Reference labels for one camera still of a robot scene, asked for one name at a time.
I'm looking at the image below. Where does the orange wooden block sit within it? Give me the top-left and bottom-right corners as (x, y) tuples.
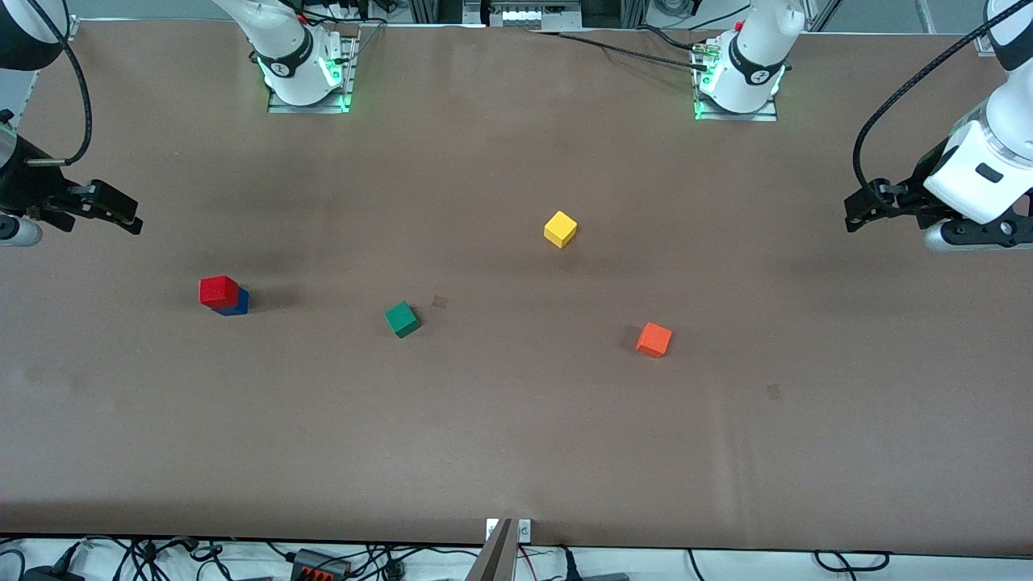
(635, 322), (673, 359)

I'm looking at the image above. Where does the red wooden block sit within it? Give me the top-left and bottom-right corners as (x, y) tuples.
(199, 275), (240, 311)

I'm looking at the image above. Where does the grey camera pole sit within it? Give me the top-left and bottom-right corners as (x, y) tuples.
(464, 519), (517, 581)

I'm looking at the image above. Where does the aluminium frame cell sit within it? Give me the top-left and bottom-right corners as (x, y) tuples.
(404, 0), (844, 33)

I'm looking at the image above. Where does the brown table cover sheet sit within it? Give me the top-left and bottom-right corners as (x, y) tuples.
(0, 18), (1033, 558)

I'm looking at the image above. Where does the black cable on table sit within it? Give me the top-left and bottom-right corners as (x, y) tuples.
(559, 27), (713, 72)

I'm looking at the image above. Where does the green wooden block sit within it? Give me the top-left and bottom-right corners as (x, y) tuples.
(384, 301), (421, 339)

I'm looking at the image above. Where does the yellow wooden block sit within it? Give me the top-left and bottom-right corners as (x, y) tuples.
(543, 211), (579, 249)

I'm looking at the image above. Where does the black power strip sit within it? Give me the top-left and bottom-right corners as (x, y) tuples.
(289, 548), (353, 581)

